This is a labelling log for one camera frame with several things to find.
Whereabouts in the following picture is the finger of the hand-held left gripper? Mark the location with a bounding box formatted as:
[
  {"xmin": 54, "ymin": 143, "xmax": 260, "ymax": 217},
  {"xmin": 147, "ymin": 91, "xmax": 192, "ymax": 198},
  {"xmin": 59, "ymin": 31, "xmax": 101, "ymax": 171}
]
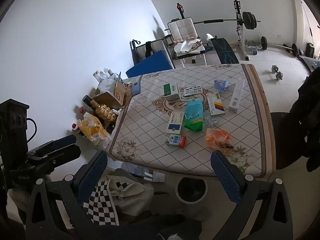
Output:
[
  {"xmin": 27, "ymin": 134, "xmax": 77, "ymax": 157},
  {"xmin": 30, "ymin": 145, "xmax": 82, "ymax": 172}
]

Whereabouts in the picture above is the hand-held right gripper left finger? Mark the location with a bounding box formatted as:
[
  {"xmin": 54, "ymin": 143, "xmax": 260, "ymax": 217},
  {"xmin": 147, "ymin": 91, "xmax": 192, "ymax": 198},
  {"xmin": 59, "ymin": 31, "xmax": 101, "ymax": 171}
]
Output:
[{"xmin": 26, "ymin": 151, "xmax": 108, "ymax": 240}]

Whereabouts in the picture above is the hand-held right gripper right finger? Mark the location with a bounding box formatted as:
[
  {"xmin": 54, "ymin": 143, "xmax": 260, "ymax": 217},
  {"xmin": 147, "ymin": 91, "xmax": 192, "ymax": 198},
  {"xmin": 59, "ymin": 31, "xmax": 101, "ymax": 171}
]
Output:
[{"xmin": 211, "ymin": 151, "xmax": 293, "ymax": 240}]

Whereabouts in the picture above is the white round trash bin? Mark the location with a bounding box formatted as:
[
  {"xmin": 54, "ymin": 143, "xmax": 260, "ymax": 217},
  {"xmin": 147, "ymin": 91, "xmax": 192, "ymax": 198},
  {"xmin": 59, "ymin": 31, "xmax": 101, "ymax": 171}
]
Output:
[{"xmin": 175, "ymin": 177, "xmax": 208, "ymax": 204}]

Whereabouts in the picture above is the green blue rice bag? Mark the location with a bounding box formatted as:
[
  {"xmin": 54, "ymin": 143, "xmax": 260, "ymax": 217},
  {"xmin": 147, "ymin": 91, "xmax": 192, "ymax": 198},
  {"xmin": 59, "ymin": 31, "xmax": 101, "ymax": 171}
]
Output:
[{"xmin": 184, "ymin": 99, "xmax": 203, "ymax": 132}]

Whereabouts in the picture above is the white blue medicine box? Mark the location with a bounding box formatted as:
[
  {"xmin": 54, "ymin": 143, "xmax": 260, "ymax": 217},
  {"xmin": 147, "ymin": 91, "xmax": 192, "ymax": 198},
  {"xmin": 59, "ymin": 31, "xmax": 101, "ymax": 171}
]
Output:
[{"xmin": 166, "ymin": 110, "xmax": 185, "ymax": 134}]

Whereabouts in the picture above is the white grey medicine box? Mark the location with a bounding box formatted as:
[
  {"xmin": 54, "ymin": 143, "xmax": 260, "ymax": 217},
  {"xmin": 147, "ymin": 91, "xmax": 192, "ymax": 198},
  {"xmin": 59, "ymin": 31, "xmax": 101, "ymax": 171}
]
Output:
[{"xmin": 167, "ymin": 94, "xmax": 188, "ymax": 103}]

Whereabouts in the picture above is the green white medicine box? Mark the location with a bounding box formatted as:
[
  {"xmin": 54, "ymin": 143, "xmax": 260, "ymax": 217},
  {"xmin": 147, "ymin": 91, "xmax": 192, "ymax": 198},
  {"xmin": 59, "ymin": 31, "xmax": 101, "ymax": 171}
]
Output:
[{"xmin": 163, "ymin": 83, "xmax": 181, "ymax": 98}]

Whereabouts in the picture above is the red capped bottle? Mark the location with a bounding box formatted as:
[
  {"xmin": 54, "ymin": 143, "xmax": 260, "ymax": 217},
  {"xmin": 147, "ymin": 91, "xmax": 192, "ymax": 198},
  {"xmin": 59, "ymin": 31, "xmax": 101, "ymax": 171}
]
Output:
[{"xmin": 72, "ymin": 123, "xmax": 84, "ymax": 137}]

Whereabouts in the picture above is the black white checkered cloth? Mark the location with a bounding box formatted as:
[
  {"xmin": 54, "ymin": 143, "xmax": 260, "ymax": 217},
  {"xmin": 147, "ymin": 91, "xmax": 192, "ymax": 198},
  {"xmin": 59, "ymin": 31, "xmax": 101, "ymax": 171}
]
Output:
[{"xmin": 82, "ymin": 179, "xmax": 120, "ymax": 227}]

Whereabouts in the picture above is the yellow plastic bag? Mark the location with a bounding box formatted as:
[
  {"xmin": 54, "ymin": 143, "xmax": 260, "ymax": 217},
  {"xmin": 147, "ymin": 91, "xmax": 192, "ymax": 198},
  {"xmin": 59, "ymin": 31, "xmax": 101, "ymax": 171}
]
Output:
[{"xmin": 79, "ymin": 112, "xmax": 112, "ymax": 148}]

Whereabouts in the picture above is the clear plastic bag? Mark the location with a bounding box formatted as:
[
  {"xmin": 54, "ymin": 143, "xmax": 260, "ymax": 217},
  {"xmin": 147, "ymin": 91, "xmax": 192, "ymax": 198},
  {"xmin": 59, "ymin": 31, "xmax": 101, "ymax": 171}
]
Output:
[{"xmin": 121, "ymin": 162, "xmax": 150, "ymax": 178}]

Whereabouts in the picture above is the large beige cloth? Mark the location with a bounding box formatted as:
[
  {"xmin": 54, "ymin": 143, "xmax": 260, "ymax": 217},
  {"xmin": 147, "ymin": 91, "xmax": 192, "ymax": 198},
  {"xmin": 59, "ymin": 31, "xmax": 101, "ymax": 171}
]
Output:
[{"xmin": 107, "ymin": 169, "xmax": 154, "ymax": 217}]

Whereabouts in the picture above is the orange plastic bag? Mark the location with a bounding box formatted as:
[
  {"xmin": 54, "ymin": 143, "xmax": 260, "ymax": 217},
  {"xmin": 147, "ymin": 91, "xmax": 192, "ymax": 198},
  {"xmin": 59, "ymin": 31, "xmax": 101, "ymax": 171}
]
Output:
[{"xmin": 205, "ymin": 128, "xmax": 231, "ymax": 151}]

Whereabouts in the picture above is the dark bottle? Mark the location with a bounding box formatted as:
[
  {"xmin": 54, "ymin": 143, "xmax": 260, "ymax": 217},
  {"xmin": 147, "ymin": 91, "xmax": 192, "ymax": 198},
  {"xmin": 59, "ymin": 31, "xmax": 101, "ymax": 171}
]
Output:
[{"xmin": 82, "ymin": 95, "xmax": 94, "ymax": 111}]

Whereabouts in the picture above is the gold bottle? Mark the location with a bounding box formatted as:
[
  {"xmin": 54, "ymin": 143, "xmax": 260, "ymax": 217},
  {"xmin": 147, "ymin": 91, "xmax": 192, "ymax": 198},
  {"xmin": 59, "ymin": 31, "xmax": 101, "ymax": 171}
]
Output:
[{"xmin": 90, "ymin": 99, "xmax": 118, "ymax": 122}]

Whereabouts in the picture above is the small white box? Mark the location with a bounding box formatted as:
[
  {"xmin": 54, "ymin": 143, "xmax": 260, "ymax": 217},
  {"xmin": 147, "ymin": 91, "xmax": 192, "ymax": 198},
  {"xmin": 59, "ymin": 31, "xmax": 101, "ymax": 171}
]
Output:
[{"xmin": 144, "ymin": 171, "xmax": 165, "ymax": 182}]

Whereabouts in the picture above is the small blue white carton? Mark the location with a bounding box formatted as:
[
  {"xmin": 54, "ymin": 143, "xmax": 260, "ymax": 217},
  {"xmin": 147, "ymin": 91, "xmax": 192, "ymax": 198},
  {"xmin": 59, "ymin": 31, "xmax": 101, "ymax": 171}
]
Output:
[{"xmin": 165, "ymin": 134, "xmax": 187, "ymax": 148}]

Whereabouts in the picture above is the brown cardboard box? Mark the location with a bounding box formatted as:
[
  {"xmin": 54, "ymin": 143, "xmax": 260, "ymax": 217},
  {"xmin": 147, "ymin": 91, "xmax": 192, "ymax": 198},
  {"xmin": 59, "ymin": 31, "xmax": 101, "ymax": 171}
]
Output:
[{"xmin": 94, "ymin": 72, "xmax": 125, "ymax": 108}]

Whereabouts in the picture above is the table with quilted patterned cloth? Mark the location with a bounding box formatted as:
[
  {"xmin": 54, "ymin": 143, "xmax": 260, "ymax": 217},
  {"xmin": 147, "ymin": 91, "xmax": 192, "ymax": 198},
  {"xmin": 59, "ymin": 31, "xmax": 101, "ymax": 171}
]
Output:
[{"xmin": 109, "ymin": 64, "xmax": 273, "ymax": 178}]

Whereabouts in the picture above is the white box with colour stripes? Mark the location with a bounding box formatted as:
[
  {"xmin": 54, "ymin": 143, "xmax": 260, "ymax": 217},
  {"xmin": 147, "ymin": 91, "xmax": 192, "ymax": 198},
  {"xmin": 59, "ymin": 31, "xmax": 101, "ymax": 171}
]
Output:
[{"xmin": 206, "ymin": 92, "xmax": 225, "ymax": 116}]

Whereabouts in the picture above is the long white box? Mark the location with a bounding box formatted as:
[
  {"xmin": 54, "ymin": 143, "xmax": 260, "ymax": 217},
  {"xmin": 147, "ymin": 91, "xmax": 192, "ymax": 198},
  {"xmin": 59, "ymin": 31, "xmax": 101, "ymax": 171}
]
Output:
[{"xmin": 228, "ymin": 78, "xmax": 245, "ymax": 113}]

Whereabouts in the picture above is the blue plastic packet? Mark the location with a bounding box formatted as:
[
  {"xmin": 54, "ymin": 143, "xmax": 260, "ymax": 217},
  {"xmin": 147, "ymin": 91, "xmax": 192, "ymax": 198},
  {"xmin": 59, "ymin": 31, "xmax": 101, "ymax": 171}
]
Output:
[{"xmin": 214, "ymin": 79, "xmax": 229, "ymax": 91}]

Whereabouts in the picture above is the dark clothing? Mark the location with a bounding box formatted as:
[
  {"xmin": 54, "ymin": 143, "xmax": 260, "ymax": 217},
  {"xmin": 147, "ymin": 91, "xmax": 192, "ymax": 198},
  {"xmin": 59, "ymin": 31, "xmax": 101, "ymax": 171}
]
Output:
[{"xmin": 290, "ymin": 69, "xmax": 320, "ymax": 173}]

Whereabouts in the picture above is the chrome dumbbell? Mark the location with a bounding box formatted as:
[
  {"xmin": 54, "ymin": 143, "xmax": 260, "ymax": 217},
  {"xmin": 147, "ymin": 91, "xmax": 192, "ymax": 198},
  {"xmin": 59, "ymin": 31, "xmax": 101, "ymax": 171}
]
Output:
[{"xmin": 271, "ymin": 65, "xmax": 284, "ymax": 81}]

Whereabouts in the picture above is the blue exercise mat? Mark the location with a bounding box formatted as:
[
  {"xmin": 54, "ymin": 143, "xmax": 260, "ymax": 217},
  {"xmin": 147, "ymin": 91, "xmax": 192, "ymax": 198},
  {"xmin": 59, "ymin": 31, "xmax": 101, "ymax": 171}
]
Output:
[{"xmin": 125, "ymin": 50, "xmax": 175, "ymax": 78}]

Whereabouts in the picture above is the black weight bench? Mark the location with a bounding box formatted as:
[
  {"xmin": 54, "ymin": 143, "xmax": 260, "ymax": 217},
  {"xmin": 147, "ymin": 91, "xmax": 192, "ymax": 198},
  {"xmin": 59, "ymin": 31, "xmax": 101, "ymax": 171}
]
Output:
[{"xmin": 211, "ymin": 37, "xmax": 240, "ymax": 64}]

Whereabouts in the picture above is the folded white padded chair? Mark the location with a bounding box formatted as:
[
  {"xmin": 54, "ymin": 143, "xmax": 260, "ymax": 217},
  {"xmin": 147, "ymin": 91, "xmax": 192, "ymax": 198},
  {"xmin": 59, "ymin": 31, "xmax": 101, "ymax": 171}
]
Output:
[{"xmin": 130, "ymin": 39, "xmax": 173, "ymax": 65}]

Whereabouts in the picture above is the beige cloth on chair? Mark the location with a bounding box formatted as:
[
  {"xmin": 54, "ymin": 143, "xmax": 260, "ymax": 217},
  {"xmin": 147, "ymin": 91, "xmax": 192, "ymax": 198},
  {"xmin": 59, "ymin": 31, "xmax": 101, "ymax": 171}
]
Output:
[{"xmin": 174, "ymin": 37, "xmax": 203, "ymax": 54}]

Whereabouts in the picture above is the small black barbell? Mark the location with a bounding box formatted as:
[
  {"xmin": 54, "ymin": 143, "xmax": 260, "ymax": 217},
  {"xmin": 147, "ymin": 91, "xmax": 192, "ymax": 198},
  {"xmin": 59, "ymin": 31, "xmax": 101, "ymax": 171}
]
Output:
[{"xmin": 261, "ymin": 36, "xmax": 304, "ymax": 57}]

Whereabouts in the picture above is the white barbell rack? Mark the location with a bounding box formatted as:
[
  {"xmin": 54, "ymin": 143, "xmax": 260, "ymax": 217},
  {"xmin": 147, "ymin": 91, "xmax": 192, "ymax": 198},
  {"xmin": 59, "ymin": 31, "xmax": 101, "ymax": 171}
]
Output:
[{"xmin": 232, "ymin": 0, "xmax": 250, "ymax": 62}]

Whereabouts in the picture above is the barbell with black plates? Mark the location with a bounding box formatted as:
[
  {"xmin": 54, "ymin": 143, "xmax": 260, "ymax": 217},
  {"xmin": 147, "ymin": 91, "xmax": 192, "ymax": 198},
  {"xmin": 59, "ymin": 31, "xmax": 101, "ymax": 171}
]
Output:
[{"xmin": 194, "ymin": 11, "xmax": 262, "ymax": 30}]

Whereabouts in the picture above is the black cable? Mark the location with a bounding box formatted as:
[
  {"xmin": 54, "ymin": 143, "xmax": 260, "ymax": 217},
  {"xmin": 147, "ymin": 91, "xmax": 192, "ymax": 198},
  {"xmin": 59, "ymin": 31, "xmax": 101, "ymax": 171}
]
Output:
[{"xmin": 26, "ymin": 118, "xmax": 37, "ymax": 144}]

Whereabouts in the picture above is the red black exercise handle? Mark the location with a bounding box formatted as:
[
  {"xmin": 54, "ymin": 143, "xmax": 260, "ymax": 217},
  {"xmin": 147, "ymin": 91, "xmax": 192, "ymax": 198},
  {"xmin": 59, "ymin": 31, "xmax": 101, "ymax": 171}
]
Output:
[{"xmin": 176, "ymin": 3, "xmax": 186, "ymax": 19}]

